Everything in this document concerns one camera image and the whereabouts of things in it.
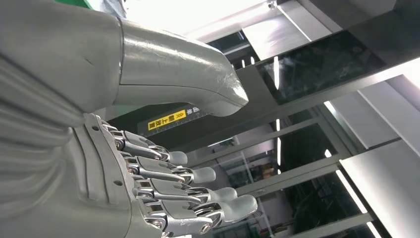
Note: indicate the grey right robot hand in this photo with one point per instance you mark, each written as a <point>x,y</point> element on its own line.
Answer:
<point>147,65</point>

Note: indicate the black yellow ruler label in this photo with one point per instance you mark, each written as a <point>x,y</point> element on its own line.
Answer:
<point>167,120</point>

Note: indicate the dark metal window frame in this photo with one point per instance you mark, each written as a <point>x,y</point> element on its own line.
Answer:
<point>295,174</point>

